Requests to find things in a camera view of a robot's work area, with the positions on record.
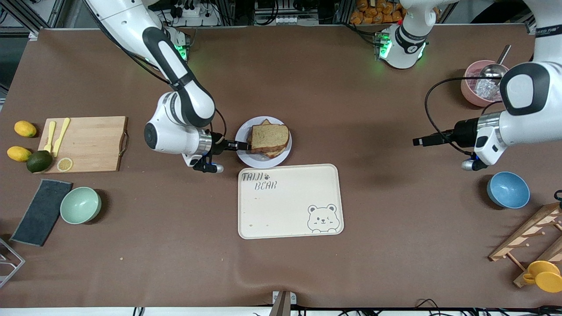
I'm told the white round plate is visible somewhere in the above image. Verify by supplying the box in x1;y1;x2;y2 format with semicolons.
234;116;292;169

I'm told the plain brown bread slice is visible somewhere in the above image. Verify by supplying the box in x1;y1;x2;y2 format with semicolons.
250;124;290;153

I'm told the pink bowl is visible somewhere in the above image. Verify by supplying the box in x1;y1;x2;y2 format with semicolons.
460;60;512;107

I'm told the clear ice cubes pile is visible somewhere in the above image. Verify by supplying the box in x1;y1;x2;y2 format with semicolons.
466;70;502;102

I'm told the metal scoop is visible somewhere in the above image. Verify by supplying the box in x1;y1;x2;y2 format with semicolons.
479;44;512;85

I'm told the blue bowl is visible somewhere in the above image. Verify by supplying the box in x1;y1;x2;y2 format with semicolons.
486;171;531;209

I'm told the cream bear print tray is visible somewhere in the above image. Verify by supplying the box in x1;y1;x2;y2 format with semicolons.
238;164;344;240

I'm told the wooden cup rack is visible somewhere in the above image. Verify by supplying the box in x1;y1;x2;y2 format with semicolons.
489;203;562;288

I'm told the wooden cutting board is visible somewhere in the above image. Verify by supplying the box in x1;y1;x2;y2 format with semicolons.
39;116;128;174

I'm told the white power strip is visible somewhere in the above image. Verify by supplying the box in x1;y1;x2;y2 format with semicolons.
173;4;220;27
254;14;320;25

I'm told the basket of orange buns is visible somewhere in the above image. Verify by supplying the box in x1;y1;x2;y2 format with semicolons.
350;0;440;25

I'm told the mint green bowl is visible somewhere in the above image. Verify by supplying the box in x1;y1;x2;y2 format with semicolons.
60;187;102;225

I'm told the yellow plastic knife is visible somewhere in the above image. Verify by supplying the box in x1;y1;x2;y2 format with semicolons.
52;117;71;158

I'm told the yellow plastic fork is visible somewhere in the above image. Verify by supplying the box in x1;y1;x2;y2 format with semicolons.
43;121;57;154

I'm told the yellow cup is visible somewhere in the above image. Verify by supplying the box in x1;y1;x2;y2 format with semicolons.
522;260;562;294

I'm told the green avocado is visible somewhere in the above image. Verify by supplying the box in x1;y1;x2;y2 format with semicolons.
26;150;54;173

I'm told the dark grey cloth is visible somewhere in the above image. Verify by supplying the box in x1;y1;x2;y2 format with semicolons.
10;179;73;247

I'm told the yellow lemon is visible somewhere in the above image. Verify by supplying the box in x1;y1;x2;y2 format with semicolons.
14;121;37;138
7;146;32;162

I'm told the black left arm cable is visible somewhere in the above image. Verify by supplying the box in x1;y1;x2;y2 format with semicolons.
424;76;503;158

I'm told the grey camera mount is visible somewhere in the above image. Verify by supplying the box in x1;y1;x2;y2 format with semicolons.
269;290;298;316

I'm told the metal wire rack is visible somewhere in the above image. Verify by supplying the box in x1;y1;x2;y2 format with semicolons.
0;237;26;289

